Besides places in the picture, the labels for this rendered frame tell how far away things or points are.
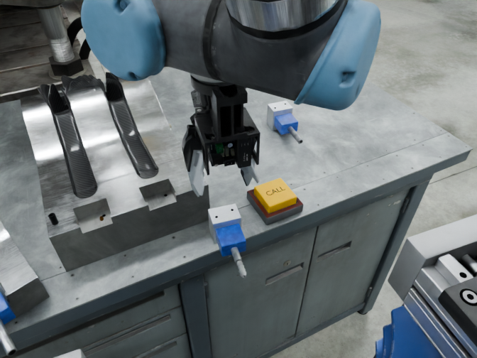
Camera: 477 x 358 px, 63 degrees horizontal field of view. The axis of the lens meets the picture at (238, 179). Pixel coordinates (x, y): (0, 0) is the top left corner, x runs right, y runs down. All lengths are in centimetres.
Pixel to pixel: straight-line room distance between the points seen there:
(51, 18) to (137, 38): 96
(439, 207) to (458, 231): 157
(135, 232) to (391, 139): 62
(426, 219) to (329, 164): 119
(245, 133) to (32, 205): 51
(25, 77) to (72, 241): 79
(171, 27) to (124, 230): 43
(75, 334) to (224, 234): 36
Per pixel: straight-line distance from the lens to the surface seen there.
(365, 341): 155
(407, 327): 53
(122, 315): 85
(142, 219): 67
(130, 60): 32
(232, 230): 66
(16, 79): 137
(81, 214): 69
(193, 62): 31
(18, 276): 67
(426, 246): 49
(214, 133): 48
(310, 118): 101
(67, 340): 86
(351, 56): 26
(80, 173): 76
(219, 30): 29
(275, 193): 73
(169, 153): 75
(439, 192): 217
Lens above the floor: 134
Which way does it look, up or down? 42 degrees down
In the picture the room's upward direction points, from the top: straight up
